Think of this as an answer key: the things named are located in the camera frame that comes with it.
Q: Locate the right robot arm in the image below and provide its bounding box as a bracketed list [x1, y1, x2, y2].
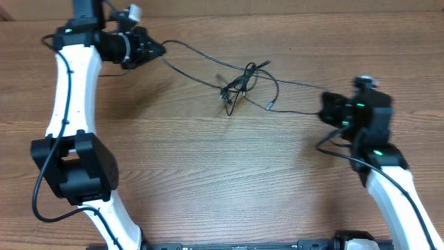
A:
[316, 76, 443, 249]

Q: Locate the black usb cable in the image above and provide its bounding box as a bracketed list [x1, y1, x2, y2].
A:
[242, 69, 330, 116]
[160, 39, 275, 117]

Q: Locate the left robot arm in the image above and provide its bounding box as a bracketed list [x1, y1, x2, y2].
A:
[31, 0, 166, 249]

